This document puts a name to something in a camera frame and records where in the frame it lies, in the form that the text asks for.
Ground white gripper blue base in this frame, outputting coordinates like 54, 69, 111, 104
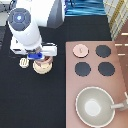
10, 40, 57, 60

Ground pink toy pot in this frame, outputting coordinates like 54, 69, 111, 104
35, 56, 53, 66

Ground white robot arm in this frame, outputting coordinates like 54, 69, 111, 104
8, 0, 65, 60

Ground cream round plate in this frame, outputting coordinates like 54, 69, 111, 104
33, 63, 52, 74

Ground dark round burner back right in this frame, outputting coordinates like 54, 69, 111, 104
96, 45, 111, 58

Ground dark round burner front right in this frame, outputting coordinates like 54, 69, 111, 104
98, 62, 115, 76

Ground pink toy stove counter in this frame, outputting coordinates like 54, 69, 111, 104
66, 41, 128, 128

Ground grey sink bowl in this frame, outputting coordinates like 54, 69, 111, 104
75, 87, 115, 128

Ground wooden shelf unit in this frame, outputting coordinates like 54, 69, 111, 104
103, 0, 128, 39

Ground grey sink faucet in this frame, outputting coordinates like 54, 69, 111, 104
110, 91, 128, 112

